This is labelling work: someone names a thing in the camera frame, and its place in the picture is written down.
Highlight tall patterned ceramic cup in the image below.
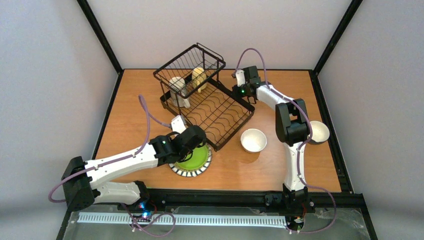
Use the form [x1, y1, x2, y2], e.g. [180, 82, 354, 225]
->
[169, 76, 191, 109]

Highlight black wire dish rack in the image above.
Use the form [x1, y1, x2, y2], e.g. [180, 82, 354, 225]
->
[153, 43, 255, 151]

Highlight white bowl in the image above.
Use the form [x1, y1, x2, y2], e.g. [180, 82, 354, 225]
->
[309, 120, 330, 145]
[240, 128, 268, 153]

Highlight yellow ceramic mug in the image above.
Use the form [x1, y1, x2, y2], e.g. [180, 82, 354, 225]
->
[191, 67, 207, 94]

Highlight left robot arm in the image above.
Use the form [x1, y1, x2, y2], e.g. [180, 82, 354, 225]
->
[61, 125, 207, 212]

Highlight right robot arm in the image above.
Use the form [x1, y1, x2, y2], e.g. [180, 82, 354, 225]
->
[232, 66, 312, 209]

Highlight green plate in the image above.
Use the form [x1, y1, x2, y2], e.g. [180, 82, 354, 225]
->
[174, 144, 210, 171]

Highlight striped plate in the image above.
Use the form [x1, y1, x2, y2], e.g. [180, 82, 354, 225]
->
[168, 143, 212, 178]

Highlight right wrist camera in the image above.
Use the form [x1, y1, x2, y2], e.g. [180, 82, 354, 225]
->
[234, 69, 246, 87]

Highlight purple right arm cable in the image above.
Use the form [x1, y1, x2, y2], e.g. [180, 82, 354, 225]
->
[233, 47, 338, 235]

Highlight white cable duct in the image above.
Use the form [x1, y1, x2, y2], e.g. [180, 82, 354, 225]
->
[76, 212, 287, 229]

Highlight black enclosure frame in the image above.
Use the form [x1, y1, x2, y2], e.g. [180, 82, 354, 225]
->
[48, 0, 378, 240]

